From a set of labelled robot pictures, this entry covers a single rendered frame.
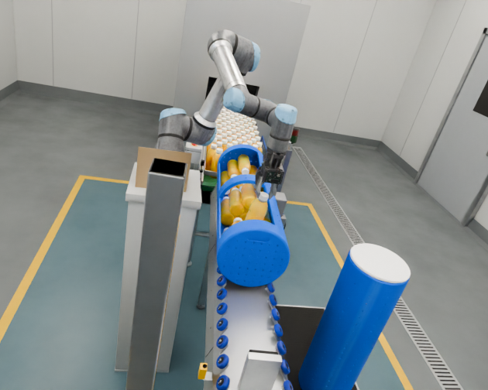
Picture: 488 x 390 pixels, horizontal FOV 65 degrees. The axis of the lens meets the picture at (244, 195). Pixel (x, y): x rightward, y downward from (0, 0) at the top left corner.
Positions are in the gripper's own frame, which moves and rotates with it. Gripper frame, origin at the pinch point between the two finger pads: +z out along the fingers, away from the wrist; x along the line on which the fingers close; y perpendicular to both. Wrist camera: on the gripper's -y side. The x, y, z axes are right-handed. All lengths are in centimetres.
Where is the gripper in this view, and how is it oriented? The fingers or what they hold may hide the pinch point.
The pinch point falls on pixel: (263, 194)
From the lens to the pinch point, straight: 147.7
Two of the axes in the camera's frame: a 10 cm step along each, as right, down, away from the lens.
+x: 9.8, 1.4, 1.5
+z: -2.0, 8.7, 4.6
